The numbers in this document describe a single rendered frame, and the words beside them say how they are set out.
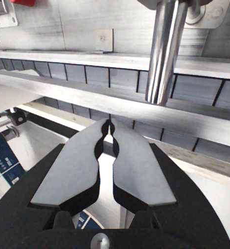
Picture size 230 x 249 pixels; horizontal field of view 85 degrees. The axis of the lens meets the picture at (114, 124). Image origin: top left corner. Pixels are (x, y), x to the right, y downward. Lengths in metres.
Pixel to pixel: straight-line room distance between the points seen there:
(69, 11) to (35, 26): 0.10
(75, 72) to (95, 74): 0.04
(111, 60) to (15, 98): 0.16
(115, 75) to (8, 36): 0.33
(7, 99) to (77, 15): 0.16
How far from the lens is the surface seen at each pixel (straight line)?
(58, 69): 0.23
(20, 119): 0.38
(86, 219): 0.56
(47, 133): 0.36
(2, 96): 0.24
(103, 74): 0.17
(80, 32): 0.26
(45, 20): 0.32
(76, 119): 0.20
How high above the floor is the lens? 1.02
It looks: 47 degrees down
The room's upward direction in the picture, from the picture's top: 133 degrees counter-clockwise
